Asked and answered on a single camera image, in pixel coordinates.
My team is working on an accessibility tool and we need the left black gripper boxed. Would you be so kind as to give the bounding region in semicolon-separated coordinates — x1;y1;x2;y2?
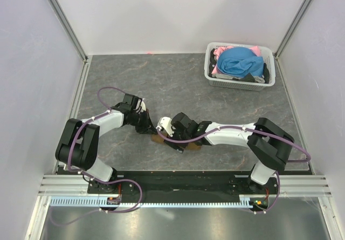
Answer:
128;109;157;135

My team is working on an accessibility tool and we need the brown cloth napkin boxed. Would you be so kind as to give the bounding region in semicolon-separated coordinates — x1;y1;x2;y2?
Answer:
151;134;202;153

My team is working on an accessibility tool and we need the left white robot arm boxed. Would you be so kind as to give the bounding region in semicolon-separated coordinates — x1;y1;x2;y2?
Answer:
55;94;157;193

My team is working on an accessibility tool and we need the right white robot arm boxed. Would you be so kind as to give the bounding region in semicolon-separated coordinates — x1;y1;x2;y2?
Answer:
157;113;294;194

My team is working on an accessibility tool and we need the white plastic basket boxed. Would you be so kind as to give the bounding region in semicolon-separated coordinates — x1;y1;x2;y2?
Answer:
204;42;275;91

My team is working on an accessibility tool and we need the blue cloth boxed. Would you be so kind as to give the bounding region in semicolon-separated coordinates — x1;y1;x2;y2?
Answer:
217;47;264;78

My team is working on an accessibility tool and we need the grey cloth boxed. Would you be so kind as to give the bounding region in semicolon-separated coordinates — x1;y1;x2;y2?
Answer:
212;73;266;84

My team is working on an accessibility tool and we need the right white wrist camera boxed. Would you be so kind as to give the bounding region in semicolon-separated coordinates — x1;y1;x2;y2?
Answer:
156;116;174;138

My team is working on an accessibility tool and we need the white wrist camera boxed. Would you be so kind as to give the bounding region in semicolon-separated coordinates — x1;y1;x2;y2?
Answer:
135;98;147;113
156;116;174;138

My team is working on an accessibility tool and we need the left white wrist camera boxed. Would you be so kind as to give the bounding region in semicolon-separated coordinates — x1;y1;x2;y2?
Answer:
135;98;147;113

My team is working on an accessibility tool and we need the white slotted cable duct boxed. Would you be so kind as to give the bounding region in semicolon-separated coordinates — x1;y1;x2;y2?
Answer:
50;195;268;208

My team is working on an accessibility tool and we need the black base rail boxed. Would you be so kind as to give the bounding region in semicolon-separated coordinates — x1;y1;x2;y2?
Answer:
87;170;278;204

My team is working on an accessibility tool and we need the left aluminium frame post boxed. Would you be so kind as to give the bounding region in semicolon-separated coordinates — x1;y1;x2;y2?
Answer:
48;0;88;61

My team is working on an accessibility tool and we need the aluminium frame post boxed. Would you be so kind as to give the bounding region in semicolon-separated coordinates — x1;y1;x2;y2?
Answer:
274;0;313;59
48;0;88;61

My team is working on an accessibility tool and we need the right aluminium frame post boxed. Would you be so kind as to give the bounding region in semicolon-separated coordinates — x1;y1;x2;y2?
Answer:
274;0;313;59

